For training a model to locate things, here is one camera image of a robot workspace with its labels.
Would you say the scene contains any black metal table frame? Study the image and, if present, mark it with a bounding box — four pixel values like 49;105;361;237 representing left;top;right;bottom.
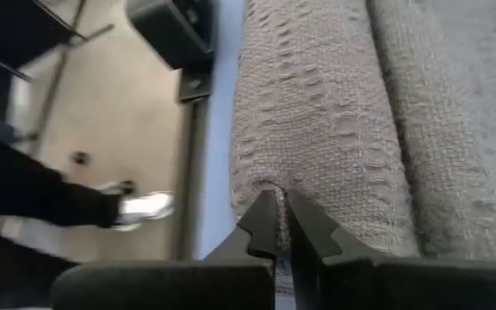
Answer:
177;71;213;262

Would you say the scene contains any taupe woven towel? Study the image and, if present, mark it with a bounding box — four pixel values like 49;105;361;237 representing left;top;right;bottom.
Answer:
229;0;496;298

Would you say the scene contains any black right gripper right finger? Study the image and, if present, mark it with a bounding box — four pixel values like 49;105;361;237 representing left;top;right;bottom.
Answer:
286;191;496;310

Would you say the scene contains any person's white shoe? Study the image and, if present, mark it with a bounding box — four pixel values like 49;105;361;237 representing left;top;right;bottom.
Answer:
112;191;176;233

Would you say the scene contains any black box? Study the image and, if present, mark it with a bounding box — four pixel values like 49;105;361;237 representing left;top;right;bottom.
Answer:
127;0;215;71

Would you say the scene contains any person's leg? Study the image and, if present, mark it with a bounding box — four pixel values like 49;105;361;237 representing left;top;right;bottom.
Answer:
0;127;124;310

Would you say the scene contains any black equipment stand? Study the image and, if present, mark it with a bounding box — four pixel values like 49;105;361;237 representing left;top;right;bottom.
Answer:
0;0;115;143

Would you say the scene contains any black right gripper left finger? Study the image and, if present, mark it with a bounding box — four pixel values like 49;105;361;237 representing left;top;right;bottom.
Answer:
52;190;280;310

